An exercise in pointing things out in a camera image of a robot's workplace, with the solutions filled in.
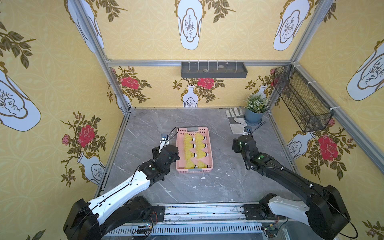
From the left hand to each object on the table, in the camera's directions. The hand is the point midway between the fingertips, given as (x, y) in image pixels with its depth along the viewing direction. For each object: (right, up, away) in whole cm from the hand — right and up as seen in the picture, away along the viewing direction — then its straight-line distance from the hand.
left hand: (170, 147), depth 81 cm
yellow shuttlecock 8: (+18, -12, +5) cm, 22 cm away
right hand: (+40, +3, +4) cm, 40 cm away
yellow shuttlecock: (+9, +3, +16) cm, 19 cm away
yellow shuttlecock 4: (+17, -1, +15) cm, 23 cm away
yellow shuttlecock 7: (+11, -11, +5) cm, 16 cm away
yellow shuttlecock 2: (+17, +3, +19) cm, 25 cm away
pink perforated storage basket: (+5, -11, +10) cm, 16 cm away
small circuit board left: (-11, -38, -9) cm, 41 cm away
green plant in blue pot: (+55, +24, +19) cm, 63 cm away
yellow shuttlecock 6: (+18, -6, +11) cm, 22 cm away
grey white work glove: (+45, +14, +31) cm, 56 cm away
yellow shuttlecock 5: (+10, -6, +9) cm, 15 cm away
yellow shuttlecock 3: (+9, -2, +14) cm, 17 cm away
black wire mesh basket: (+77, +20, +2) cm, 80 cm away
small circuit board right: (+50, -37, -9) cm, 63 cm away
